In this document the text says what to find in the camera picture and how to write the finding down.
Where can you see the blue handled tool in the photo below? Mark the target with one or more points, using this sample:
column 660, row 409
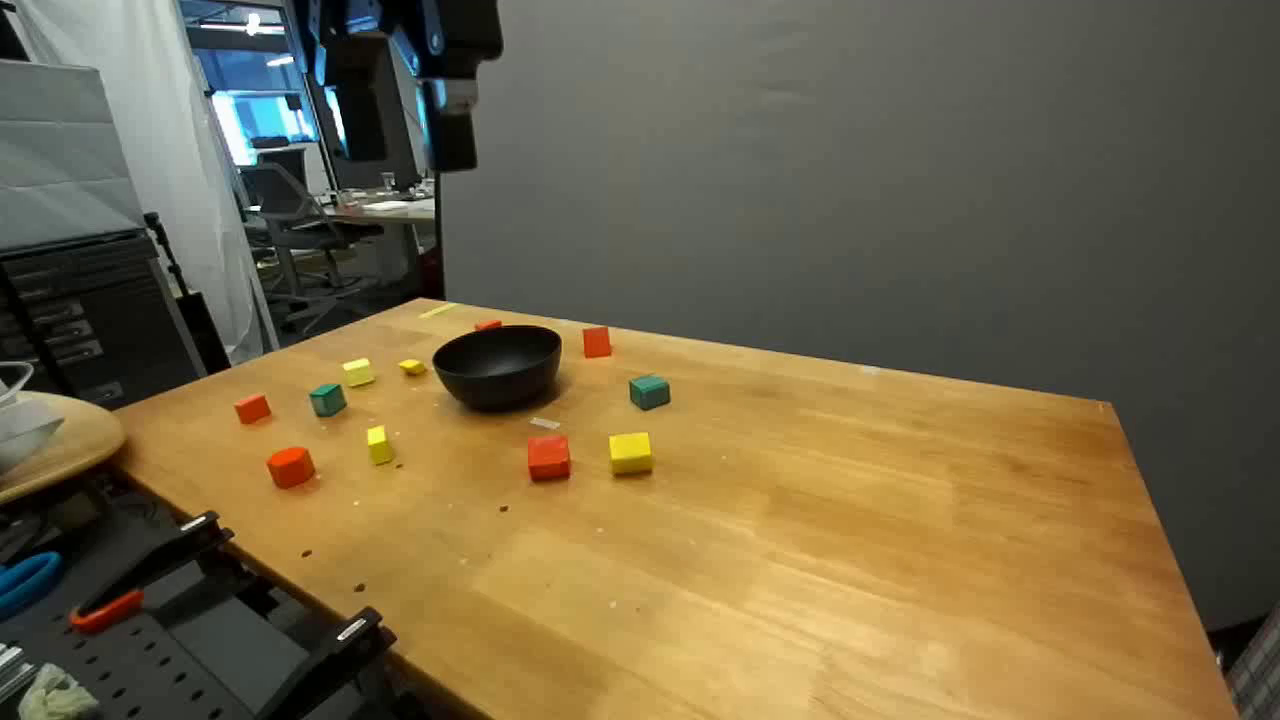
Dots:
column 24, row 580

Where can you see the red hexagonal block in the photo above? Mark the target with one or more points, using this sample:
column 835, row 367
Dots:
column 290, row 465

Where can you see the large red cube block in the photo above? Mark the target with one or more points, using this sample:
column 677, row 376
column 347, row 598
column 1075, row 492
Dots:
column 550, row 458

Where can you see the dark equipment cabinet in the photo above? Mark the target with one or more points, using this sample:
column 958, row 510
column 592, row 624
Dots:
column 94, row 316

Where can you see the black perforated tool board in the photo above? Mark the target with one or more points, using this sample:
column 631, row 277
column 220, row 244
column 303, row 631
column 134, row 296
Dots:
column 212, row 638

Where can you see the black clamp near table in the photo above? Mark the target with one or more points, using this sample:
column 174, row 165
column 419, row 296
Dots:
column 336, row 662

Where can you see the round wooden side table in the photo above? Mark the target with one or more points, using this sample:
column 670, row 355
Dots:
column 48, row 440

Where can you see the black bowl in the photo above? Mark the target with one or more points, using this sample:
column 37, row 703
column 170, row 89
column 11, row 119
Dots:
column 502, row 371

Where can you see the light yellow cube block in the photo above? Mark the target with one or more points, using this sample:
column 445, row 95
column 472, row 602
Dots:
column 359, row 374

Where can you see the small yellow rectangular block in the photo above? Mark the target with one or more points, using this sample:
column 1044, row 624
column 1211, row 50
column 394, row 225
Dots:
column 379, row 445

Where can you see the black clamp with orange handle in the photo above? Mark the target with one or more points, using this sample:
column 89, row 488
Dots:
column 126, row 588

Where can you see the white curtain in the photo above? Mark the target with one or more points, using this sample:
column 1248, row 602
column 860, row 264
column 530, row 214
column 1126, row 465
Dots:
column 170, row 144

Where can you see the large yellow cube block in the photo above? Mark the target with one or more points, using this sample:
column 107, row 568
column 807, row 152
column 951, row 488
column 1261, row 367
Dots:
column 631, row 454

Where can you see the green block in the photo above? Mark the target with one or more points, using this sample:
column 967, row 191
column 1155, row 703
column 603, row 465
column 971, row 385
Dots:
column 650, row 388
column 329, row 400

